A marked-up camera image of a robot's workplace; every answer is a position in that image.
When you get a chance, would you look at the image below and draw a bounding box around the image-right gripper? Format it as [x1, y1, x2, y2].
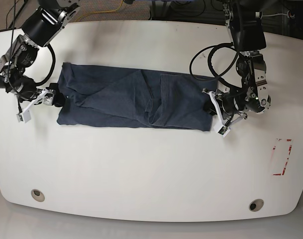
[202, 88, 247, 128]

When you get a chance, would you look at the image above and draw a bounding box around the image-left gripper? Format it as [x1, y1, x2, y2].
[16, 83, 66, 116]

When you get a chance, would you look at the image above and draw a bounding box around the dark blue t-shirt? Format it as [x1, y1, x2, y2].
[57, 63, 217, 131]

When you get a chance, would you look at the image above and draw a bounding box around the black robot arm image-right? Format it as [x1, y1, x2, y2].
[203, 0, 271, 136]

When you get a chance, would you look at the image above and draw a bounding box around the black robot arm image-left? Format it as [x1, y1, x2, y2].
[0, 0, 80, 121]

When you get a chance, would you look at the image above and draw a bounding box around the red tape rectangle marking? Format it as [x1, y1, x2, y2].
[271, 138, 293, 176]

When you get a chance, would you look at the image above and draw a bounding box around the black tripod stand leg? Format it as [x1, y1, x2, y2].
[5, 0, 29, 29]

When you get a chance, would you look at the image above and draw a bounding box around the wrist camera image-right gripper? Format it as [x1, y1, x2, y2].
[213, 123, 230, 137]

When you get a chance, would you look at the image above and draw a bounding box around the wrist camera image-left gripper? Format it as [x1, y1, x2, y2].
[16, 111, 31, 123]

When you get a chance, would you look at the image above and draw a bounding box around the yellow cable on floor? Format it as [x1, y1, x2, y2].
[75, 0, 124, 22]

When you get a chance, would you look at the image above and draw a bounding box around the left table cable grommet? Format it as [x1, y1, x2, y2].
[31, 189, 45, 202]

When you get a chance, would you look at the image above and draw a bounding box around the table cable grommet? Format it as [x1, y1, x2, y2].
[249, 199, 264, 212]
[31, 189, 45, 202]

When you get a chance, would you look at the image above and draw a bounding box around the right table cable grommet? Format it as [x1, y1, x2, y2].
[249, 199, 264, 212]

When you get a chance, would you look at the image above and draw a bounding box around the white cable on floor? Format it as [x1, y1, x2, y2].
[262, 11, 290, 18]

